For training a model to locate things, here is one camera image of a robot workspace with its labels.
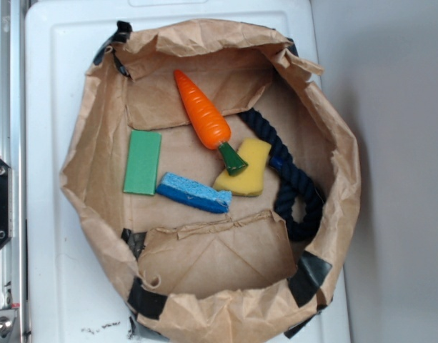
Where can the orange toy carrot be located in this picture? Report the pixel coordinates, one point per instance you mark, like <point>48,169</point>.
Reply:
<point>209,124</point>

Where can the yellow sponge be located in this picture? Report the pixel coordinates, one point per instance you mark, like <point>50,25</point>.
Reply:
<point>250,182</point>

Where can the blue sponge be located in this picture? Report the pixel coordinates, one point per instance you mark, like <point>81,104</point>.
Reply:
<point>194,194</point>

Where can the green rectangular block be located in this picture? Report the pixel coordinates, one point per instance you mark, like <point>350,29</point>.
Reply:
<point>142,162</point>

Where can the brown paper bag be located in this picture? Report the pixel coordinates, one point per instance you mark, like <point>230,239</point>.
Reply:
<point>272,262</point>

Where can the aluminium frame rail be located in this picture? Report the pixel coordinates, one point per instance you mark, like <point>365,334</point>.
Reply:
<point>14,322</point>

